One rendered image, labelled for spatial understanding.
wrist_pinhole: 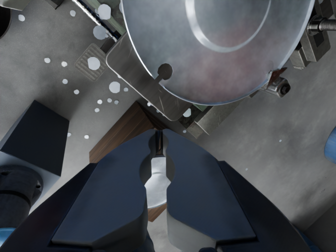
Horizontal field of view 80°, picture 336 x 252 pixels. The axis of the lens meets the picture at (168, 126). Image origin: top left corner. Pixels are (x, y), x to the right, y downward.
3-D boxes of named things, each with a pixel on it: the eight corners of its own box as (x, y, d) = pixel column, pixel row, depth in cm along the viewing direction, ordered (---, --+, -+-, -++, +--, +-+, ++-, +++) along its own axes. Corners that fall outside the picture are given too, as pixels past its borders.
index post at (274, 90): (247, 87, 43) (284, 101, 35) (241, 77, 42) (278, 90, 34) (256, 77, 43) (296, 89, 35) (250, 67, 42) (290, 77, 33)
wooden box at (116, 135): (137, 179, 134) (152, 222, 105) (88, 152, 114) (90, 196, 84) (179, 135, 131) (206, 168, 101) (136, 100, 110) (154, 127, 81)
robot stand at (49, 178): (47, 146, 104) (26, 215, 67) (10, 127, 95) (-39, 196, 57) (69, 121, 103) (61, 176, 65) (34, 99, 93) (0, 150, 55)
